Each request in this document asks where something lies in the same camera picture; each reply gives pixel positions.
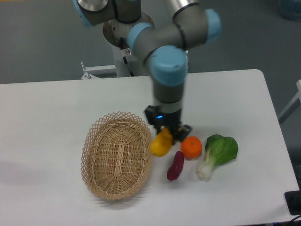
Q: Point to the black device at table corner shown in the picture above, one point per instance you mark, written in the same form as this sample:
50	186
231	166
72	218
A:
293	201

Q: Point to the yellow mango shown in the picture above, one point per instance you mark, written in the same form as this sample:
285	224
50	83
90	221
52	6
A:
162	143

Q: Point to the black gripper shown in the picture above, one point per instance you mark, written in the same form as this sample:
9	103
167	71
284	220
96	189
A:
168	115

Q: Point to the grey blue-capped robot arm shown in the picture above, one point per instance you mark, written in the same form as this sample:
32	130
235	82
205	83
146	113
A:
191	26

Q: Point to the green bok choy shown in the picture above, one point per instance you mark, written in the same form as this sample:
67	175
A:
219	150

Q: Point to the orange tangerine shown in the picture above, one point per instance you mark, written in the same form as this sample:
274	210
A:
191	147

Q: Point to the purple sweet potato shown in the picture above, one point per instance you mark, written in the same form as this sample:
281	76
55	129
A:
176	167

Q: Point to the woven wicker basket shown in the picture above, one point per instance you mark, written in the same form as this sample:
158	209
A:
116	159

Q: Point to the white frame at right edge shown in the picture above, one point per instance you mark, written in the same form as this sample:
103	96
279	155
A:
291	106

